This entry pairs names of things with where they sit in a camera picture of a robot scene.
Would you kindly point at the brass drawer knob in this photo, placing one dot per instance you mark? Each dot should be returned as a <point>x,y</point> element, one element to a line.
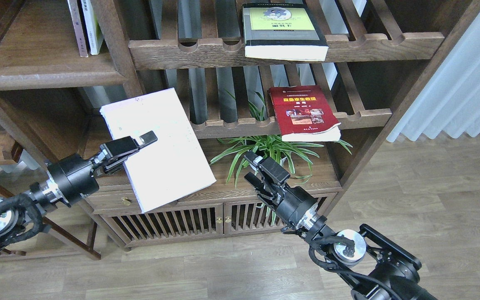
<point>125,201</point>

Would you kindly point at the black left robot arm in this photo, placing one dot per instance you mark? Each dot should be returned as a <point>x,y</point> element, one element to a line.
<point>21,215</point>

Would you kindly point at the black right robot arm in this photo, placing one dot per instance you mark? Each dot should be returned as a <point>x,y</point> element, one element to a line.
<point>373,266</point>

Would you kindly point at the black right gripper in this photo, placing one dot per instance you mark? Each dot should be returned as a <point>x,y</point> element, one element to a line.
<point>293,205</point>

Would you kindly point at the dark wooden bookshelf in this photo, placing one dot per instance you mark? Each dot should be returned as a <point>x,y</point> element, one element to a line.
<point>384,57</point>

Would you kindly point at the white lavender paperback book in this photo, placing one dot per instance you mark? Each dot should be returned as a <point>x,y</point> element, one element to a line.
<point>172,167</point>

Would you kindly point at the red paperback book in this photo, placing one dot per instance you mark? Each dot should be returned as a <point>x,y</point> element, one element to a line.
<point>304,115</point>

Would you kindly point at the white green upright book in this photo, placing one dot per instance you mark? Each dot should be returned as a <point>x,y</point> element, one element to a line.
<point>94,34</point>

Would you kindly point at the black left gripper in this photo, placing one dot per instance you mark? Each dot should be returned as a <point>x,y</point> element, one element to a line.
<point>74,178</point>

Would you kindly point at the green spider plant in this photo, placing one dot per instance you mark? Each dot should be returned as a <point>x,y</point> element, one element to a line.
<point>268,145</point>

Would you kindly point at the white curtain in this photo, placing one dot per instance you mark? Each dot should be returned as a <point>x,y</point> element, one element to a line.
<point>450,102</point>

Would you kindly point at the yellow-green black thick book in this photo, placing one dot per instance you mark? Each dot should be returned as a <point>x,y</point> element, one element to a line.
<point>282,31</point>

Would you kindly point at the brown upright book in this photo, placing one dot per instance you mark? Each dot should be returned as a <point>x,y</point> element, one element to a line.
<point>78,26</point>

